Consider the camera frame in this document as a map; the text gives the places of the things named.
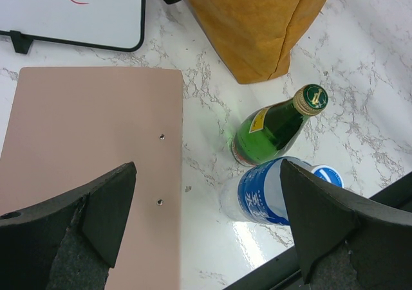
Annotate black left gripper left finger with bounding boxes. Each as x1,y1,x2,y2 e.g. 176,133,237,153
1,162,136,289

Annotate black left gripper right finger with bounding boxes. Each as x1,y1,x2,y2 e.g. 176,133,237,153
280,161,411,289

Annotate green glass bottle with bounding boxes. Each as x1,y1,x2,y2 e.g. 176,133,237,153
230,84,328,167

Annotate yellow canvas tote bag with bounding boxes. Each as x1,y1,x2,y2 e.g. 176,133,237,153
164,0,326,84

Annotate left clear water bottle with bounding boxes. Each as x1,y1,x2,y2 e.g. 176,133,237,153
220,156,344,226

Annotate pink notebook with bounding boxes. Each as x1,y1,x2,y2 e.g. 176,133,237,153
1,67,183,289

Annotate small whiteboard with writing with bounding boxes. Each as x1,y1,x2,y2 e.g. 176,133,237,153
1,0,145,54

